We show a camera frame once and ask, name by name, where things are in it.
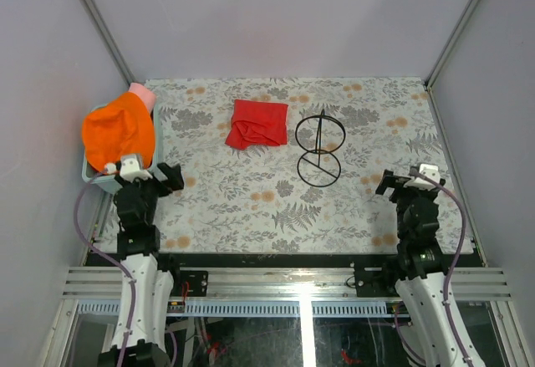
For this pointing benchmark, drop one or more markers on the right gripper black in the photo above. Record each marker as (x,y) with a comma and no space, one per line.
(398,181)

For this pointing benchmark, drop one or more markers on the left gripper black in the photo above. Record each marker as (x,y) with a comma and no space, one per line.
(175,180)

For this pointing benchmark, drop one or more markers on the light green plastic bin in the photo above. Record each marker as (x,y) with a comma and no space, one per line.
(111,183)

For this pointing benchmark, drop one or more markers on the orange bucket hat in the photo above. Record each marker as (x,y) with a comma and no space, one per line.
(122,127)

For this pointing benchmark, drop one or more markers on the pink bucket hat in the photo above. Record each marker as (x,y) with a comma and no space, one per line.
(147,97)

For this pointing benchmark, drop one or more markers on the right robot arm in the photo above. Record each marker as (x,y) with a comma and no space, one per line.
(420,275)

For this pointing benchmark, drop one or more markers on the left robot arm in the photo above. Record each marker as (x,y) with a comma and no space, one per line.
(139,337)

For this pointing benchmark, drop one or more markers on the floral table mat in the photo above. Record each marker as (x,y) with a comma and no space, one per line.
(252,200)

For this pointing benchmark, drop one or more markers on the red folded cloth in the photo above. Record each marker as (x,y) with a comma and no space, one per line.
(257,123)

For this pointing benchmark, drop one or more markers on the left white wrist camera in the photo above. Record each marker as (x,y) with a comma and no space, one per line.
(128,168)

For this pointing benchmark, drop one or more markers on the black wire hat stand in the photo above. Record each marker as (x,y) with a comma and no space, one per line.
(319,136)

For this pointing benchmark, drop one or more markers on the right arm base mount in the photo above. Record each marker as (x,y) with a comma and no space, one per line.
(374,280)

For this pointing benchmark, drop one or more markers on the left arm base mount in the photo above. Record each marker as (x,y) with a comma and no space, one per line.
(189,283)

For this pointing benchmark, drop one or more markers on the aluminium rail frame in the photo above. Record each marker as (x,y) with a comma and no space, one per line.
(306,292)

